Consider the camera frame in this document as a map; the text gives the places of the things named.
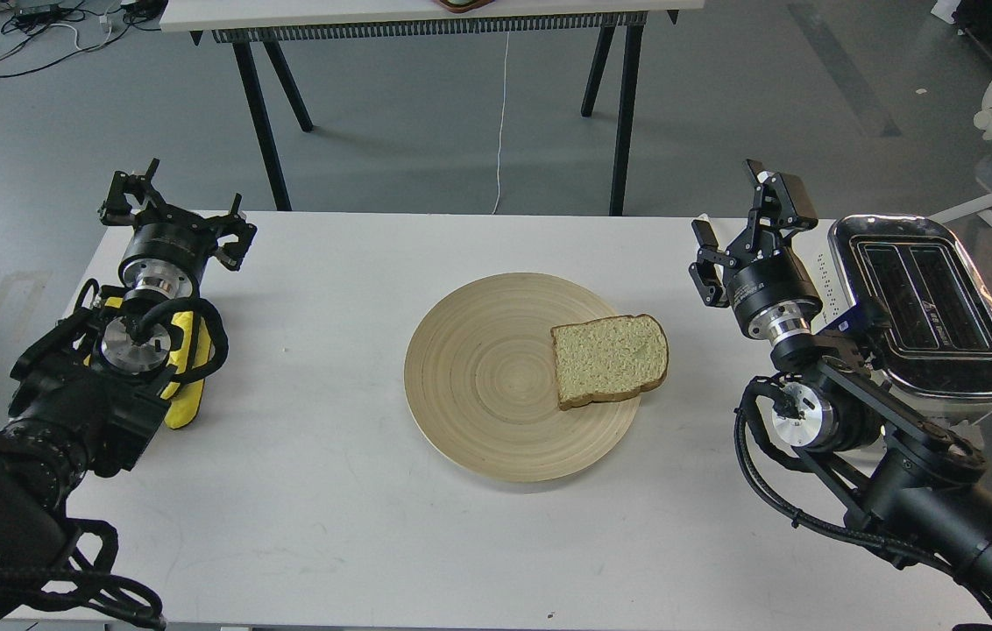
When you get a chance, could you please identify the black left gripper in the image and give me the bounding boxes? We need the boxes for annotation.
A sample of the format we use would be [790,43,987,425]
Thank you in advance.
[98,159,259,291]

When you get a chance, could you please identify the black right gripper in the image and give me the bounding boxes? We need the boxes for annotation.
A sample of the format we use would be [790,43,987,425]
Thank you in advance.
[689,160,822,340]

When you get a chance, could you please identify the slice of bread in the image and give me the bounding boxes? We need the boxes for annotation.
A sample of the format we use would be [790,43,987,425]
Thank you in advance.
[549,313,670,411]

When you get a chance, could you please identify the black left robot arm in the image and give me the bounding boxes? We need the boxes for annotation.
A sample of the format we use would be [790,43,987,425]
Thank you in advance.
[0,160,257,630]

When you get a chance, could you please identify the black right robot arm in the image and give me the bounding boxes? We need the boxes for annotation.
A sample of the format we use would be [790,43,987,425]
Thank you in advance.
[689,160,992,628]

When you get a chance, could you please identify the white chrome toaster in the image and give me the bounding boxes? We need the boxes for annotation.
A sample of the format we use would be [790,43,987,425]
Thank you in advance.
[812,215,992,426]

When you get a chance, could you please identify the yellow banana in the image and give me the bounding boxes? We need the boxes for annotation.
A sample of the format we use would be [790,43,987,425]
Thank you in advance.
[92,291,215,430]

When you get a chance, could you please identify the white background table black legs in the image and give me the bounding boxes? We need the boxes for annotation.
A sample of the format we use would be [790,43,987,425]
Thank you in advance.
[159,1,703,216]

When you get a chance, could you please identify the round wooden plate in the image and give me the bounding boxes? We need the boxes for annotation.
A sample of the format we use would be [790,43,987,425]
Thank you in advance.
[403,273,640,483]

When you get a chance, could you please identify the brown object on background table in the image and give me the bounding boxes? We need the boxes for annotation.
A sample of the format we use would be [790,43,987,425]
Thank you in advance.
[436,0,492,13]

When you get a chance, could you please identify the white hanging cable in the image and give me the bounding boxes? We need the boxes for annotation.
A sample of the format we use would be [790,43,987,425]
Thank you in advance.
[492,32,511,216]

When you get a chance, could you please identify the floor cables and power strips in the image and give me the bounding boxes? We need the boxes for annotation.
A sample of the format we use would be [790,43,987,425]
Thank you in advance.
[0,0,169,89]

